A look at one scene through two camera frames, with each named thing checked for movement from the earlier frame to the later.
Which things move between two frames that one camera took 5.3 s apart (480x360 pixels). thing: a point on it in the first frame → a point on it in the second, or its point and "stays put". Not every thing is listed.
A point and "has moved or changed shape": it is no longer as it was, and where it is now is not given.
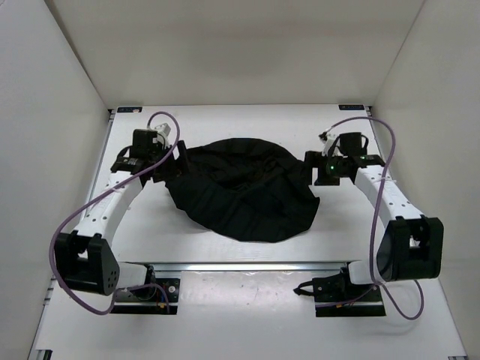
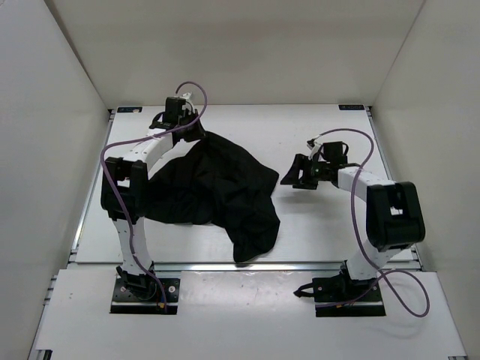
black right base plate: (336, 296) stays put
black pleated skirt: (247, 187) has moved or changed shape
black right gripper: (316, 160) → (301, 163)
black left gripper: (184, 160) → (199, 133)
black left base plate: (160, 297) stays put
